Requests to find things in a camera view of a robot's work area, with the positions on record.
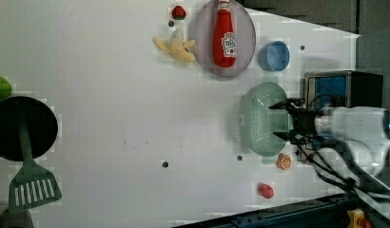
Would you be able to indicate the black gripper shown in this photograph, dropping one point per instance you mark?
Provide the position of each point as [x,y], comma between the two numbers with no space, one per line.
[303,120]

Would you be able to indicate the green plastic strainer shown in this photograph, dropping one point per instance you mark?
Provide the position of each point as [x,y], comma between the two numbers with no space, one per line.
[258,123]

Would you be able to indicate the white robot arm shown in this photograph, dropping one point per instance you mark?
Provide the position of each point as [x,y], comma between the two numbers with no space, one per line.
[362,133]

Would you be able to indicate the orange toy fruit half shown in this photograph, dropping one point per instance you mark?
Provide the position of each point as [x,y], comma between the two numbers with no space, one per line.
[284,162]

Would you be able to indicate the silver toaster oven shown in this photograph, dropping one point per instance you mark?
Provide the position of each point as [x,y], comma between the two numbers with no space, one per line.
[342,88]

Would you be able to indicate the blue cup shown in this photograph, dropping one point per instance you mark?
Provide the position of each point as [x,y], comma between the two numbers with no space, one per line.
[274,56]

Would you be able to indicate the red toy tomato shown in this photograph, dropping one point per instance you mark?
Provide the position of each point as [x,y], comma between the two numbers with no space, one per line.
[266,191]

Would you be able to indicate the red ketchup bottle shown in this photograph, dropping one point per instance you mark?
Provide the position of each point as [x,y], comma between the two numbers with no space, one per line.
[224,42]

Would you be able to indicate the purple plate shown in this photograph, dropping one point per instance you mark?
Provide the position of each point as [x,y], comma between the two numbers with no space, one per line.
[244,33]

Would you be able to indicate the yellow clamp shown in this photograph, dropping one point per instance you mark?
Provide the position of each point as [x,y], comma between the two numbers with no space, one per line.
[358,220]

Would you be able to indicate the yellow toy banana peel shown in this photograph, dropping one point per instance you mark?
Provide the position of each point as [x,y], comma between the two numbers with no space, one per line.
[177,47]

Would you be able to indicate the red toy strawberry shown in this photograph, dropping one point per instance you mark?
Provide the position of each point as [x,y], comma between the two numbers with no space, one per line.
[178,13]

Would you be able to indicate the green slotted spatula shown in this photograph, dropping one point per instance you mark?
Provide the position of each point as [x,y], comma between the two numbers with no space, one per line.
[33,185]

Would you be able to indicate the black frying pan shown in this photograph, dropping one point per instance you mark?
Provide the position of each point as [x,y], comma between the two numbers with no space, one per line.
[42,125]

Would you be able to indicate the grey object at corner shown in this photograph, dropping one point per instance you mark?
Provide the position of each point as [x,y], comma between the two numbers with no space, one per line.
[18,220]

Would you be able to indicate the green toy fruit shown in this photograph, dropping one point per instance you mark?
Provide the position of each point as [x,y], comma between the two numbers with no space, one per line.
[5,88]

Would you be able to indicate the blue metal frame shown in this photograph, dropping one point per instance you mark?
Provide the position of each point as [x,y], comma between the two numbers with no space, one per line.
[326,212]

